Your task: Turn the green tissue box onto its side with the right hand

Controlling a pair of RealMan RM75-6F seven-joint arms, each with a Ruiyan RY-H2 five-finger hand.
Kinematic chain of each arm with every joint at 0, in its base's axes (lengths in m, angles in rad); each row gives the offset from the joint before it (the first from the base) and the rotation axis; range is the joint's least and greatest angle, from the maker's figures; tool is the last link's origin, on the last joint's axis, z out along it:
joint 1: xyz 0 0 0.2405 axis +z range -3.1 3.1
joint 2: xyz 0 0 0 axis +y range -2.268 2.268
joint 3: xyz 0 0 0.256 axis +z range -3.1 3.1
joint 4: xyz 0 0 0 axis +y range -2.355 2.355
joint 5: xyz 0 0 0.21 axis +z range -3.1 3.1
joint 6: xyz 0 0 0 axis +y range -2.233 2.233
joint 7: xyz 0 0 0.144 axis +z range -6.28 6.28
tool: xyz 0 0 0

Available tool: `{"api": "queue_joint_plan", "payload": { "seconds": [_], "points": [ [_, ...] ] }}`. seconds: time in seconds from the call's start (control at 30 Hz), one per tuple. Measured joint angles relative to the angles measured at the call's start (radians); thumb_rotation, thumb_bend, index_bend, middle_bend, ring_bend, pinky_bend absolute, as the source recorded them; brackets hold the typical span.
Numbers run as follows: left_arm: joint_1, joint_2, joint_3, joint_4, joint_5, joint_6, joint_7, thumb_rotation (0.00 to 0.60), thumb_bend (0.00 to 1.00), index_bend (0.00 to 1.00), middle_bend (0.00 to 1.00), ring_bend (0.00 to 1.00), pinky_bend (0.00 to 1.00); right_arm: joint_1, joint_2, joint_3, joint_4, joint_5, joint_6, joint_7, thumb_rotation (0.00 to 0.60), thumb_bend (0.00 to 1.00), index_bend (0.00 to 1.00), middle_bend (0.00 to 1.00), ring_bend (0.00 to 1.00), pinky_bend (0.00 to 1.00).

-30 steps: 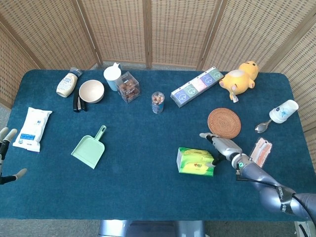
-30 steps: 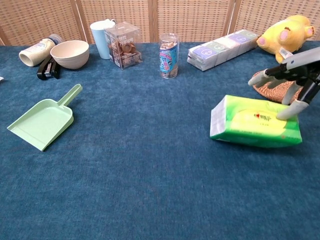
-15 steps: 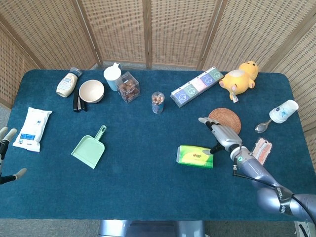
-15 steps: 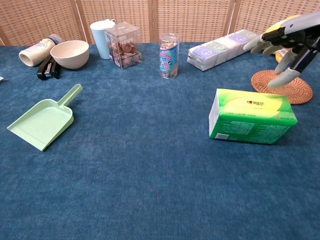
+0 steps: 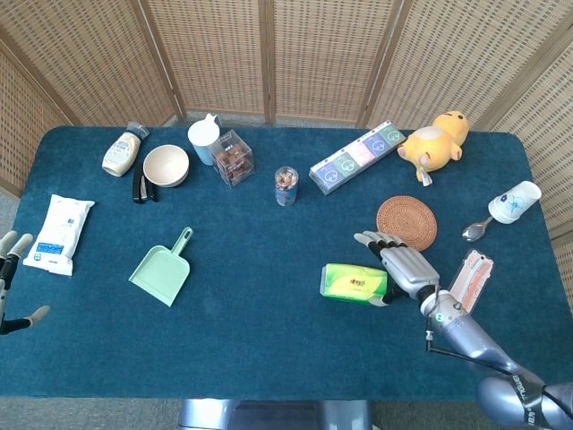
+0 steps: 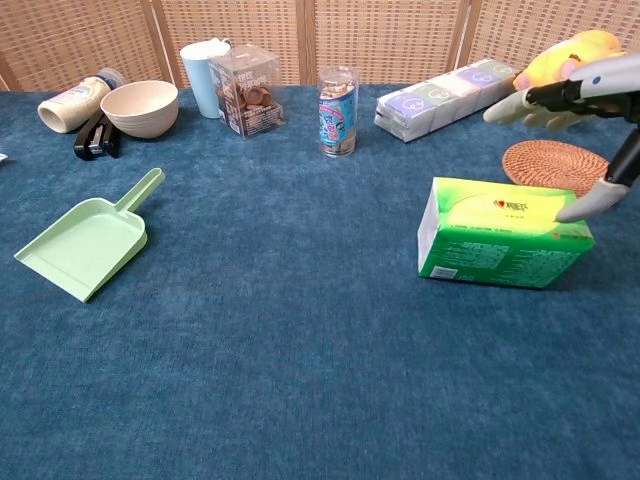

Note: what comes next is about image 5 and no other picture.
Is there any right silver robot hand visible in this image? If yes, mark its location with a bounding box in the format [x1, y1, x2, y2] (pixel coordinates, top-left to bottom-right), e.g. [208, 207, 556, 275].
[353, 230, 441, 308]

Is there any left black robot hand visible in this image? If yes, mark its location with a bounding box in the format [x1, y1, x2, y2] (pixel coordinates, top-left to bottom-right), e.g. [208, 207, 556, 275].
[0, 230, 51, 336]

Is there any green tissue pack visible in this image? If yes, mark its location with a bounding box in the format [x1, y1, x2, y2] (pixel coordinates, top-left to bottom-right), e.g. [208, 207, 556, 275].
[319, 262, 389, 303]

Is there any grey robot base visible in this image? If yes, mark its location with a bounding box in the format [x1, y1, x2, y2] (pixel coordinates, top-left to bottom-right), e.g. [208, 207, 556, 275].
[177, 398, 373, 430]

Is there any round woven rattan coaster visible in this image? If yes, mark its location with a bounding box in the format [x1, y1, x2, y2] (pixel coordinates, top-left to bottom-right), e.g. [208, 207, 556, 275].
[376, 194, 439, 253]

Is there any white wet wipes pack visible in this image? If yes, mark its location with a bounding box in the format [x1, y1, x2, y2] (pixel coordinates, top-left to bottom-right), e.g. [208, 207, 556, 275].
[22, 193, 96, 278]

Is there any metal spoon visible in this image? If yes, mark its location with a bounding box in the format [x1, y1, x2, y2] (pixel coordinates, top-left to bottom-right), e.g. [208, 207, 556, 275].
[461, 216, 494, 242]

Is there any long box of colourful packets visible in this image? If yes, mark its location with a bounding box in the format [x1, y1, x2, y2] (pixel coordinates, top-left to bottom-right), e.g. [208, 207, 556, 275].
[309, 119, 406, 196]

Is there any white floral paper cup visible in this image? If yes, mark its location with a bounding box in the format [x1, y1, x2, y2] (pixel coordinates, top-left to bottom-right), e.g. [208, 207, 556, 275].
[487, 180, 543, 225]

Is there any yellow plush toy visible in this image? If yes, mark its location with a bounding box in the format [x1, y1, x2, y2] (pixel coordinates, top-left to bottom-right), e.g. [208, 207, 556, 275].
[397, 110, 471, 187]

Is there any clear snack jar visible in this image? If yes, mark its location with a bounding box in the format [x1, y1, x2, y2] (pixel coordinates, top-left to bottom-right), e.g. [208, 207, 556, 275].
[274, 165, 300, 208]

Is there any mint green dustpan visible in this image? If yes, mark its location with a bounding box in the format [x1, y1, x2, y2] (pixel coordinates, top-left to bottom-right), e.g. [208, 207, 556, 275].
[128, 226, 194, 308]

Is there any black stapler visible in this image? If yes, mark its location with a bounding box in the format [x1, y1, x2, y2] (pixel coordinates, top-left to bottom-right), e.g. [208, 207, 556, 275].
[132, 164, 159, 205]

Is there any cream squeeze sauce bottle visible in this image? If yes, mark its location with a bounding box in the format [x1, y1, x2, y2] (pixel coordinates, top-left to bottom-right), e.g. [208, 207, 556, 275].
[101, 121, 150, 177]

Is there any blue table cloth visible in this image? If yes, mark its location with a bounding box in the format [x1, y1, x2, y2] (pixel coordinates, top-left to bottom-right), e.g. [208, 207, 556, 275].
[0, 125, 560, 401]

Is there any beige bowl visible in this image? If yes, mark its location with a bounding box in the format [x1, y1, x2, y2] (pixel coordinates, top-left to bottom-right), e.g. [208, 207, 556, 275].
[142, 143, 190, 188]

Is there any clear box of brown blocks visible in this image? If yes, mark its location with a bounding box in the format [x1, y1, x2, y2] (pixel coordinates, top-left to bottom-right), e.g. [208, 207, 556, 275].
[210, 129, 255, 189]

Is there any white and blue lidded cup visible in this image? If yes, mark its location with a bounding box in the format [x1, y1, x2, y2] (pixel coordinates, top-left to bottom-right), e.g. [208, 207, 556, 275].
[187, 113, 223, 167]

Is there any woven folding screen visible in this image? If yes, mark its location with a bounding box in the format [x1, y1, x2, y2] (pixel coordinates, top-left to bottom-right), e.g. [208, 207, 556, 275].
[0, 0, 573, 310]

